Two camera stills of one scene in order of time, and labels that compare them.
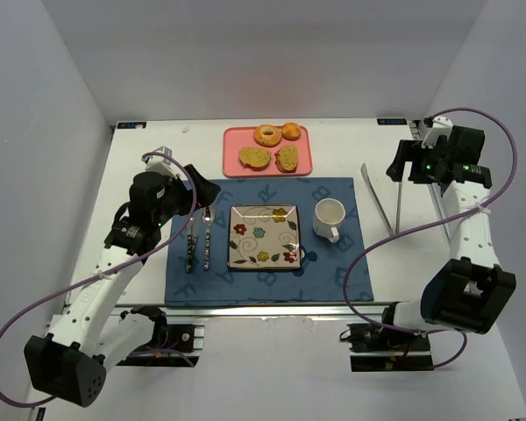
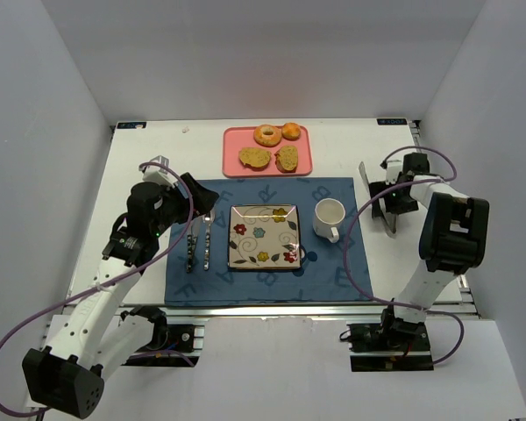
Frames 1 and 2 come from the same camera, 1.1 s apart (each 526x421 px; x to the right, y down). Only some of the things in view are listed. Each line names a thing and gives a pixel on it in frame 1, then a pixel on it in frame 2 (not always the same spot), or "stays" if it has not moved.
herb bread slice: [287, 160] stays
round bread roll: [290, 131] stays
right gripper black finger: [410, 151] -> [375, 188]
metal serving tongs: [377, 203] stays
